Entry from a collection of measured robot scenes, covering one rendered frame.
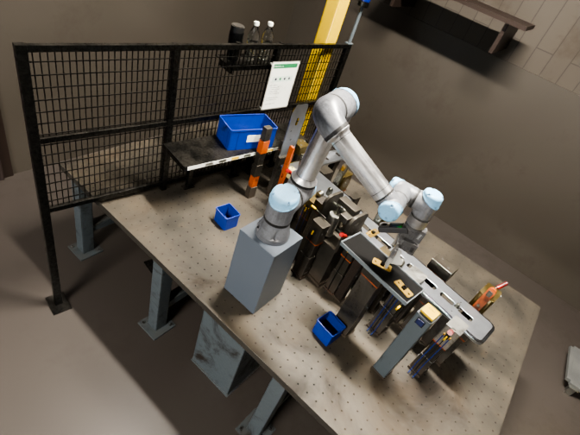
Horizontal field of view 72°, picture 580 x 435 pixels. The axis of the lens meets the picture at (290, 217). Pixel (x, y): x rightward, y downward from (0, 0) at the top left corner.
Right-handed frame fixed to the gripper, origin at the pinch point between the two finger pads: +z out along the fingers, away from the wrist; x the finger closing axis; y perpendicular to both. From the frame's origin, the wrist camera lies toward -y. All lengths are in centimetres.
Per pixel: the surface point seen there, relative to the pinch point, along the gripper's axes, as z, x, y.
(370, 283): 13.3, -4.4, -0.6
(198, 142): 18, 38, -114
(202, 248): 51, 1, -82
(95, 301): 121, -17, -137
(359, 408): 51, -35, 18
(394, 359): 36.3, -15.4, 23.3
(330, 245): 24.5, 19.2, -23.2
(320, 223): 13.1, 16.9, -32.2
